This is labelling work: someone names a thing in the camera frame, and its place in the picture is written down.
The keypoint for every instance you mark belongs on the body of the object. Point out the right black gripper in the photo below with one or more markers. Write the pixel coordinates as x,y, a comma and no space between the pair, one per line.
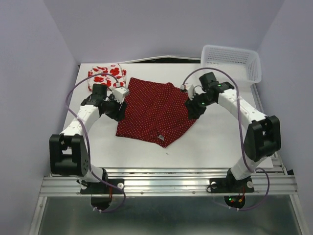
191,109

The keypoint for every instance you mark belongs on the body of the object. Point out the aluminium rail frame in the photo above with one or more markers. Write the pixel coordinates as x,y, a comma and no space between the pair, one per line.
163,200

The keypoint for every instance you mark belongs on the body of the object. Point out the dark red dotted skirt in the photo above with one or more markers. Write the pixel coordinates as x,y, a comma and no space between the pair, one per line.
155,113

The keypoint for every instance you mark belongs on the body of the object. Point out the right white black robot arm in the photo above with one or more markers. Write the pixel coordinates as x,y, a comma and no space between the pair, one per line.
260,135

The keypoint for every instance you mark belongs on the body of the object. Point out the white red poppy skirt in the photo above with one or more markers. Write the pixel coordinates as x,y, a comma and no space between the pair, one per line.
110,75

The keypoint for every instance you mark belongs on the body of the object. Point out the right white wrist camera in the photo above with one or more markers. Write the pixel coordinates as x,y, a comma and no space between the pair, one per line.
189,89

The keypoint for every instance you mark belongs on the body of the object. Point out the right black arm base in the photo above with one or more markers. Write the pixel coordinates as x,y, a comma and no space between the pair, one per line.
234,191

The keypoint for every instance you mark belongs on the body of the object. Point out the white table board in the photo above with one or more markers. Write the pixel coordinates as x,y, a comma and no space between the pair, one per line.
212,142

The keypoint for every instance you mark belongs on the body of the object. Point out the white plastic basket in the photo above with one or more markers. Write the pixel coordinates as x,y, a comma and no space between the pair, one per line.
243,65

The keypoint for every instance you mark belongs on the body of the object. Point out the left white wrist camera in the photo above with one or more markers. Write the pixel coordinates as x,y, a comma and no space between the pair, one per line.
120,93

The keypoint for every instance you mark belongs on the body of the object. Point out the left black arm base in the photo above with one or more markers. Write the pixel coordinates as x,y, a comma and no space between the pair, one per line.
101,195

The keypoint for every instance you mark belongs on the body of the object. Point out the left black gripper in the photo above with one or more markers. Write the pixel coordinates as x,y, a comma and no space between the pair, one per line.
118,115

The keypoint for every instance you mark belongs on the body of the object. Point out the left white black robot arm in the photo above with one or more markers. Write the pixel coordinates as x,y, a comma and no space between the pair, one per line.
70,150

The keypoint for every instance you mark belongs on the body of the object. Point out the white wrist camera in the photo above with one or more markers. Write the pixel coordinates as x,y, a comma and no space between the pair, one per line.
120,93
189,89

